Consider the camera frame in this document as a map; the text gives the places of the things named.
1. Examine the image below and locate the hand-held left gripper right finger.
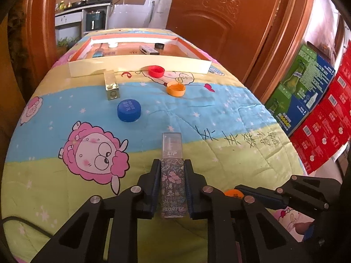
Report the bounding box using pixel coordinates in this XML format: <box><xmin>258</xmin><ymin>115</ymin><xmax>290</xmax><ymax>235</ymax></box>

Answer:
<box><xmin>184</xmin><ymin>159</ymin><xmax>302</xmax><ymax>263</ymax></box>

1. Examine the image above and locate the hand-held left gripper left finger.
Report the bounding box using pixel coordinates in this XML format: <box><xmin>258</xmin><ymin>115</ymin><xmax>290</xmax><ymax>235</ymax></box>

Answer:
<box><xmin>31</xmin><ymin>159</ymin><xmax>162</xmax><ymax>263</ymax></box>

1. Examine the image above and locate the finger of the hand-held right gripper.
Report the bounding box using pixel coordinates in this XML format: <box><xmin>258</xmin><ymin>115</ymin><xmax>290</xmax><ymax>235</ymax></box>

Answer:
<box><xmin>234</xmin><ymin>175</ymin><xmax>342</xmax><ymax>212</ymax></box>

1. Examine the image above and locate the floral lip gloss tube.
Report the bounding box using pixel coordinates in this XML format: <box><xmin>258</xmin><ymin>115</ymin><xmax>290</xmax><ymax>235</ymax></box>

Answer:
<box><xmin>160</xmin><ymin>132</ymin><xmax>190</xmax><ymax>219</ymax></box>

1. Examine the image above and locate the orange cap with dark print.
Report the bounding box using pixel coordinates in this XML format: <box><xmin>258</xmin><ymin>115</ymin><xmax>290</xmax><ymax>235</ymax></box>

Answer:
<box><xmin>224</xmin><ymin>188</ymin><xmax>245</xmax><ymax>198</ymax></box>

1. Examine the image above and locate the blue bottle cap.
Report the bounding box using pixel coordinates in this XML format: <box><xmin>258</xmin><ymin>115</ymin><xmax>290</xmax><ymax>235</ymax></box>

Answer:
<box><xmin>117</xmin><ymin>99</ymin><xmax>142</xmax><ymax>122</ymax></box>

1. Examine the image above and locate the plain orange bottle cap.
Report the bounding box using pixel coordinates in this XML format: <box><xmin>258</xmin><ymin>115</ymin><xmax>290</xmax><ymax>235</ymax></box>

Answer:
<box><xmin>167</xmin><ymin>82</ymin><xmax>186</xmax><ymax>97</ymax></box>

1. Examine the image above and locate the gold rectangular box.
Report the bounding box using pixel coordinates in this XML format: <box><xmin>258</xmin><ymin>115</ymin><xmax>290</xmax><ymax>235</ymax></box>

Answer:
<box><xmin>103</xmin><ymin>70</ymin><xmax>120</xmax><ymax>101</ymax></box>

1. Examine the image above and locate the red bottle cap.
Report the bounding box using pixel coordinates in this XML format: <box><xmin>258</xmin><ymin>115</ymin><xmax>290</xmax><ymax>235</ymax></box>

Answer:
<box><xmin>148</xmin><ymin>65</ymin><xmax>165</xmax><ymax>77</ymax></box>

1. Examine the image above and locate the shallow cardboard box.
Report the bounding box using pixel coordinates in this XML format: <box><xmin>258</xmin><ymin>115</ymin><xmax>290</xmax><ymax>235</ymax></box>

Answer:
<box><xmin>68</xmin><ymin>34</ymin><xmax>212</xmax><ymax>78</ymax></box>

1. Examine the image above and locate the white cartoon printed case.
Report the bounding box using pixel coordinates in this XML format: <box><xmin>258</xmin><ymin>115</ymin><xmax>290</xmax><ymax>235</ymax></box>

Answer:
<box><xmin>139</xmin><ymin>44</ymin><xmax>159</xmax><ymax>55</ymax></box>

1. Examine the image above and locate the person's right hand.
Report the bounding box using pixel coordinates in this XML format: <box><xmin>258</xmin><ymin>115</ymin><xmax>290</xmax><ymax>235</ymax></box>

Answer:
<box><xmin>294</xmin><ymin>220</ymin><xmax>313</xmax><ymax>236</ymax></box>

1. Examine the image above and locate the red cartons stack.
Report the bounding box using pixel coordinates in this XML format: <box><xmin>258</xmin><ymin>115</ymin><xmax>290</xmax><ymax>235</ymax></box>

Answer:
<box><xmin>289</xmin><ymin>48</ymin><xmax>351</xmax><ymax>174</ymax></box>

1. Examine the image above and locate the green beer carton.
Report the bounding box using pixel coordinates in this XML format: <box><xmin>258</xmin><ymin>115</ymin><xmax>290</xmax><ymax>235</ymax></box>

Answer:
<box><xmin>265</xmin><ymin>44</ymin><xmax>336</xmax><ymax>136</ymax></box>

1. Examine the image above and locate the carved wooden door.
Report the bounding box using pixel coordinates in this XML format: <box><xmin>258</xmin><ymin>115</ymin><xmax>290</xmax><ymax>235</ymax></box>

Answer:
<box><xmin>166</xmin><ymin>0</ymin><xmax>286</xmax><ymax>88</ymax></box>

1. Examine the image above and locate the potted green plant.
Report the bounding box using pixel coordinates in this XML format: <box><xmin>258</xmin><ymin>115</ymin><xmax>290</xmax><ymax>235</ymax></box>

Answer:
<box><xmin>57</xmin><ymin>37</ymin><xmax>79</xmax><ymax>52</ymax></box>

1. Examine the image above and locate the green air fryer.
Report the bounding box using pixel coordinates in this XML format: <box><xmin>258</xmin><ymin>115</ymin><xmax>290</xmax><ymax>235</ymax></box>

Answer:
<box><xmin>86</xmin><ymin>10</ymin><xmax>106</xmax><ymax>32</ymax></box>

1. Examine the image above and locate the white kitchen counter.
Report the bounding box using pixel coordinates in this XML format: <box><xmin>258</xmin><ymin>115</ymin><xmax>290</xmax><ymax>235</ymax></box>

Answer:
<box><xmin>55</xmin><ymin>3</ymin><xmax>113</xmax><ymax>41</ymax></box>

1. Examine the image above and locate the brown wooden panel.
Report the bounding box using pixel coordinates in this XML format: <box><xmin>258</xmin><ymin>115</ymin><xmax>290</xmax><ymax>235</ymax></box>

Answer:
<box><xmin>0</xmin><ymin>5</ymin><xmax>31</xmax><ymax>121</ymax></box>

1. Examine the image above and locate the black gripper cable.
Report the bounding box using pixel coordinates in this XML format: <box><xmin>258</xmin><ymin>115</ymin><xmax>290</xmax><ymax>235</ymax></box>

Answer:
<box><xmin>0</xmin><ymin>216</ymin><xmax>55</xmax><ymax>237</ymax></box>

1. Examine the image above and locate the wooden door frame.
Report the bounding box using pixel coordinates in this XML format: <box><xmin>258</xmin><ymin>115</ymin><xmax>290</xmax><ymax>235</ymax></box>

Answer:
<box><xmin>26</xmin><ymin>0</ymin><xmax>316</xmax><ymax>105</ymax></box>

